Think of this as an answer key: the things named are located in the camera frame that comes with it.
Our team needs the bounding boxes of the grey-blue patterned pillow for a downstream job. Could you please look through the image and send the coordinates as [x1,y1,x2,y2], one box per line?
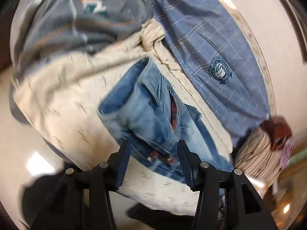
[9,0,154,125]

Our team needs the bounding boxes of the cream leaf-print quilt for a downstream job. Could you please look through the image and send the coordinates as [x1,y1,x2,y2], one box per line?
[11,19,233,217]

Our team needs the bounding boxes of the blue plaid pillow with crest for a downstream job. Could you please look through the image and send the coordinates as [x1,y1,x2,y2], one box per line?
[152,0,270,147]

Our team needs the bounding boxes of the striped beige cloth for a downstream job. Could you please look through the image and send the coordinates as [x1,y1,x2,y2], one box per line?
[234,127,283,186]

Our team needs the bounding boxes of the blue denim jeans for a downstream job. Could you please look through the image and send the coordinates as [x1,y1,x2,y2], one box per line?
[98,58,234,183]

